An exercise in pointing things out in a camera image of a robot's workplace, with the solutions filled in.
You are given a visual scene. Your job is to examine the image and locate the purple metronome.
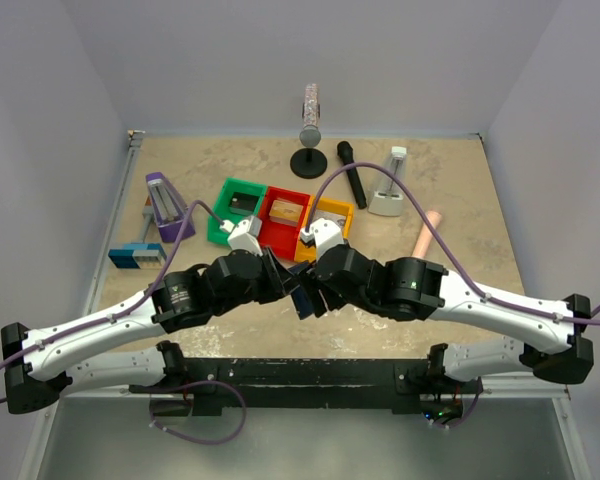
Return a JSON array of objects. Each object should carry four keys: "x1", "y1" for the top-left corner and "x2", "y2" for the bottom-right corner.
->
[{"x1": 145, "y1": 172, "x2": 188, "y2": 244}]

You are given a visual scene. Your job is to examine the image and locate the black card stack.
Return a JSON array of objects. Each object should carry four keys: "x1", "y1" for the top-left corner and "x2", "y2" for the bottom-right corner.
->
[{"x1": 228, "y1": 192, "x2": 261, "y2": 216}]

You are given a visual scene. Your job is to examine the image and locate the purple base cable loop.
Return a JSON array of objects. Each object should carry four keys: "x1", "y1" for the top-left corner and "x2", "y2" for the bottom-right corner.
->
[{"x1": 148, "y1": 379, "x2": 249, "y2": 446}]

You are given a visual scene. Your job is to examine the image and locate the pink microphone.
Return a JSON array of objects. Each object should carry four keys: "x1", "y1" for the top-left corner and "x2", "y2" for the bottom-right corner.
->
[{"x1": 411, "y1": 210, "x2": 442, "y2": 259}]

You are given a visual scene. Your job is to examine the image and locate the silver card stack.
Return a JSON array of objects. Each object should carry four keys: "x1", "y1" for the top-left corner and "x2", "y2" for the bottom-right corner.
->
[{"x1": 323, "y1": 212, "x2": 347, "y2": 230}]

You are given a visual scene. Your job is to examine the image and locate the green plastic bin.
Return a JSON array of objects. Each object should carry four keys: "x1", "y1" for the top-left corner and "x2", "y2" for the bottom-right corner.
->
[{"x1": 213, "y1": 177, "x2": 267, "y2": 224}]

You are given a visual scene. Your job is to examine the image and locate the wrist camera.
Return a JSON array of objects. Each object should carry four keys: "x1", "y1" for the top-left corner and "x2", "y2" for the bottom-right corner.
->
[
  {"x1": 227, "y1": 215, "x2": 262, "y2": 256},
  {"x1": 299, "y1": 218, "x2": 345, "y2": 260}
]

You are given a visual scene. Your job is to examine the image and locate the yellow plastic bin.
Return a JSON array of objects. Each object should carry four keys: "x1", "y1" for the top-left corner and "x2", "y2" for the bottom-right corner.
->
[{"x1": 294, "y1": 197, "x2": 354, "y2": 263}]

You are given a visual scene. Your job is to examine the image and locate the blue grey block toy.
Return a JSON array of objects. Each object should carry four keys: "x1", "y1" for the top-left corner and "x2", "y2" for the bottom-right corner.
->
[{"x1": 107, "y1": 195, "x2": 168, "y2": 273}]

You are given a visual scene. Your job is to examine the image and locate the white metronome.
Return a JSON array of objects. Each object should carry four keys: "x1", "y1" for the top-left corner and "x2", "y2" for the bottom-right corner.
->
[{"x1": 367, "y1": 146, "x2": 408, "y2": 217}]

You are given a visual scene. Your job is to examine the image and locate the black microphone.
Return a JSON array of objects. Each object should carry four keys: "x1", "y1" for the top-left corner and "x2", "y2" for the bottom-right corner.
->
[{"x1": 336, "y1": 141, "x2": 367, "y2": 209}]

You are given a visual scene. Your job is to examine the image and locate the red plastic bin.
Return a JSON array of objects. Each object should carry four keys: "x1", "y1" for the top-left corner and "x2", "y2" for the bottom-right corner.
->
[{"x1": 258, "y1": 186, "x2": 310, "y2": 261}]

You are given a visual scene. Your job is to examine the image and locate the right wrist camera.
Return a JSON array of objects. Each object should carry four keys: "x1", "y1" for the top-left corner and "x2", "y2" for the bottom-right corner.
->
[{"x1": 299, "y1": 218, "x2": 345, "y2": 260}]

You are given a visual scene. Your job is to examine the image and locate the blue leather card holder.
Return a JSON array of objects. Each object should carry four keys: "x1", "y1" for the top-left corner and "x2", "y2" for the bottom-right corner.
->
[{"x1": 288, "y1": 261, "x2": 314, "y2": 320}]

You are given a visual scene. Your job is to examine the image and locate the aluminium frame rail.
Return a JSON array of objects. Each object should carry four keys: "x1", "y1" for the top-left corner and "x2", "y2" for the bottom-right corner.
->
[{"x1": 81, "y1": 130, "x2": 146, "y2": 316}]

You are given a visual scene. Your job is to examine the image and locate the black round microphone stand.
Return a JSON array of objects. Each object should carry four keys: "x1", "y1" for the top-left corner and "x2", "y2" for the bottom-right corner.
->
[{"x1": 290, "y1": 148, "x2": 328, "y2": 179}]

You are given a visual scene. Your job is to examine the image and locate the glitter microphone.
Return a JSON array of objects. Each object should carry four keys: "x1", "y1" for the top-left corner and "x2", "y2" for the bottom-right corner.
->
[{"x1": 299, "y1": 83, "x2": 321, "y2": 148}]

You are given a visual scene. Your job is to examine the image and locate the orange card stack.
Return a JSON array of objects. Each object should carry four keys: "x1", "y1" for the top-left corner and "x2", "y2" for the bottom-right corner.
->
[{"x1": 268, "y1": 199, "x2": 304, "y2": 227}]

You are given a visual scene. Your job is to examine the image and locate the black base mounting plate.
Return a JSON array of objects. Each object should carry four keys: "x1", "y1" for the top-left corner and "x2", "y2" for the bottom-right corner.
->
[{"x1": 158, "y1": 358, "x2": 482, "y2": 416}]

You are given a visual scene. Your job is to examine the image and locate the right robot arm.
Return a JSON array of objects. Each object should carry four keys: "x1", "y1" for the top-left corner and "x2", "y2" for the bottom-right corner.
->
[{"x1": 307, "y1": 244, "x2": 594, "y2": 392}]

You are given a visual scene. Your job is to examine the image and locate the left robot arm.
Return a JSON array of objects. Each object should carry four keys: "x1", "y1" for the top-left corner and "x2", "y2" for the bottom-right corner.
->
[{"x1": 0, "y1": 248, "x2": 299, "y2": 415}]

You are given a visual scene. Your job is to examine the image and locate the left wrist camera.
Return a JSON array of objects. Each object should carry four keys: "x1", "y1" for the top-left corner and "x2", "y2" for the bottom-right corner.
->
[{"x1": 227, "y1": 215, "x2": 262, "y2": 256}]

